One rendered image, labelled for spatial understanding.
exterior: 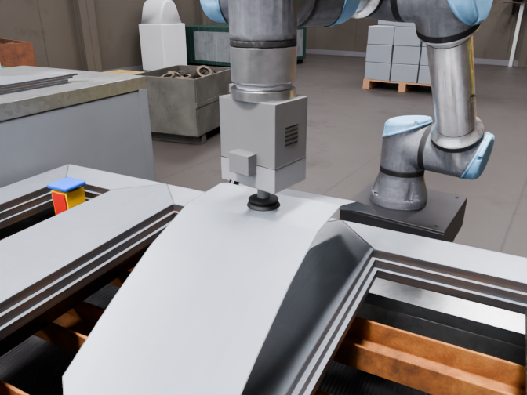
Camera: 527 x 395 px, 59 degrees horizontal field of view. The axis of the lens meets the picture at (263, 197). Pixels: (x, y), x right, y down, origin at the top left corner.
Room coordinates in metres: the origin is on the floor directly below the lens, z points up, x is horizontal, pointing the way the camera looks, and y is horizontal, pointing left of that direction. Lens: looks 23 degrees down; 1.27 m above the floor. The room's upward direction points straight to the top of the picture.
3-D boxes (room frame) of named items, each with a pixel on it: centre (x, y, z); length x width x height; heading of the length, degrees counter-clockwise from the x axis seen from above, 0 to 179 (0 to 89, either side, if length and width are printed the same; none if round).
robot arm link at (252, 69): (0.54, 0.00, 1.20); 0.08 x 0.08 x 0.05
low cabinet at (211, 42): (10.73, 0.40, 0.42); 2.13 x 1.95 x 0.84; 147
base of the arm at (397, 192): (1.17, -0.37, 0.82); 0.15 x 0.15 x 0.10
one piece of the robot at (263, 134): (0.54, 0.01, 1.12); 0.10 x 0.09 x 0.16; 141
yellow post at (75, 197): (1.00, 0.46, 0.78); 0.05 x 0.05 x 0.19; 63
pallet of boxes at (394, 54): (7.64, -2.38, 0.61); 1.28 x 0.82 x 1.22; 58
